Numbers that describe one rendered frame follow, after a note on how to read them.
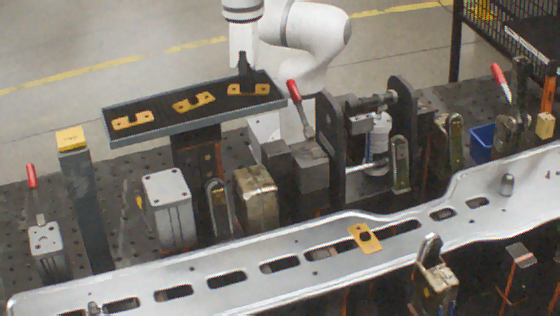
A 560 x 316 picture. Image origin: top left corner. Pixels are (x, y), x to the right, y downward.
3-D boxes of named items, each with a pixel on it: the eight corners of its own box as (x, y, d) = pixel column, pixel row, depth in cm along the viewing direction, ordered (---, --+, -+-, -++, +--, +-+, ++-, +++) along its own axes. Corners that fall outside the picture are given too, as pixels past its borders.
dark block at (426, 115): (402, 260, 178) (415, 114, 153) (389, 243, 183) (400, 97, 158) (419, 254, 179) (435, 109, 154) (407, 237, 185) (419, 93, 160)
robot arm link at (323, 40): (287, 71, 196) (284, -10, 181) (356, 83, 190) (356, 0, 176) (270, 95, 187) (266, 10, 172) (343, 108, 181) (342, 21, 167)
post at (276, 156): (276, 297, 170) (267, 155, 147) (268, 282, 174) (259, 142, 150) (296, 291, 172) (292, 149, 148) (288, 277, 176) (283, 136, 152)
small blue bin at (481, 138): (482, 173, 204) (486, 147, 199) (465, 154, 211) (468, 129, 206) (510, 164, 207) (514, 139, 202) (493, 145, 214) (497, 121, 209)
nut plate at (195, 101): (180, 114, 149) (179, 109, 148) (171, 106, 151) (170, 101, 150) (216, 100, 152) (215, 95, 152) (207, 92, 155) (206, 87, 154)
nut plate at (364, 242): (383, 249, 139) (384, 245, 138) (365, 255, 138) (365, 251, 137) (364, 222, 145) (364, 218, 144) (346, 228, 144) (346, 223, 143)
